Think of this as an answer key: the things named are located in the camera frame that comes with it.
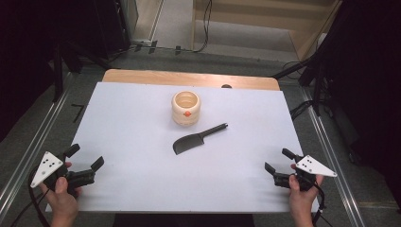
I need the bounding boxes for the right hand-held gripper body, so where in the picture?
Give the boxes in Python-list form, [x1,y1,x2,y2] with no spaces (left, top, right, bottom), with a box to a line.
[272,154,338,192]

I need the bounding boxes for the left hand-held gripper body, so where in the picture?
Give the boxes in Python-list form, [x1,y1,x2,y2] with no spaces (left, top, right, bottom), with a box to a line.
[29,151,96,194]

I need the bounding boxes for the black spatula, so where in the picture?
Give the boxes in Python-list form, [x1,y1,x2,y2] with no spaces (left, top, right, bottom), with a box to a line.
[172,122,229,156]

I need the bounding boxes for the cream ceramic cup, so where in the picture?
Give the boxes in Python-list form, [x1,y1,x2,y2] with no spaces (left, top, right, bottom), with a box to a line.
[171,90,202,128]

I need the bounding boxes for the person's right hand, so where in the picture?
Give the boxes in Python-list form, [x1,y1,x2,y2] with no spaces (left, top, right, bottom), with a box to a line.
[288,163,325,218]

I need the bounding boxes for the person's left hand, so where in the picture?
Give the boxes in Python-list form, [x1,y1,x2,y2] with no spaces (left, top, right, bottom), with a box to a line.
[38,162,83,219]

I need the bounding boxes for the white board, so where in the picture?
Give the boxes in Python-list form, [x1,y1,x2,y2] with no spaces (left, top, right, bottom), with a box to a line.
[44,81,320,215]

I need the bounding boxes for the black metal stand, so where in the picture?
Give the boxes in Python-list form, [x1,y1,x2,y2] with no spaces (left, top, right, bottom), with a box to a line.
[271,51,330,117]
[50,39,113,104]

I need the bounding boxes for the wooden table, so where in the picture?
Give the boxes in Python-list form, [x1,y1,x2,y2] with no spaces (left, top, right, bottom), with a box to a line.
[101,68,281,92]

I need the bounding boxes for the light wooden shelf unit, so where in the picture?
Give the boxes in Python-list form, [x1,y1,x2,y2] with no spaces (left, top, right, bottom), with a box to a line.
[191,0,344,61]

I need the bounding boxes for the grey cabinet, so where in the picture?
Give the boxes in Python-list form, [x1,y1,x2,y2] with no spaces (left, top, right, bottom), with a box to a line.
[118,0,140,42]

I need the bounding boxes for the metal floor rail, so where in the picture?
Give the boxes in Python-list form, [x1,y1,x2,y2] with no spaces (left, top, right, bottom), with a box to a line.
[298,86,367,227]
[0,73,78,218]

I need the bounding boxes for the right hand-held gripper black cable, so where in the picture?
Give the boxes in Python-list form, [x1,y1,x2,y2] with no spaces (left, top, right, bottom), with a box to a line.
[310,181,334,227]

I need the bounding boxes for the hand-held gripper black cable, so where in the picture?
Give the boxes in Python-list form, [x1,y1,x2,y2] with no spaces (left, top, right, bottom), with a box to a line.
[9,168,53,227]
[310,181,334,227]

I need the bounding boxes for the left hand-held gripper black cable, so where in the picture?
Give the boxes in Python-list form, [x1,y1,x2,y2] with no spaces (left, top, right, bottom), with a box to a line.
[9,168,53,227]

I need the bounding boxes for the black floor cables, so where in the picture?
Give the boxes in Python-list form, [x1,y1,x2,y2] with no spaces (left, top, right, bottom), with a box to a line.
[288,99,314,121]

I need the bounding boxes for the thin black floor cable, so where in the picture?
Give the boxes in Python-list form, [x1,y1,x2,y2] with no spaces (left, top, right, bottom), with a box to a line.
[110,39,195,61]

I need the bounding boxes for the hanging black cable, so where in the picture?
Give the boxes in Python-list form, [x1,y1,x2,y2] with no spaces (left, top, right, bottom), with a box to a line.
[191,0,214,54]

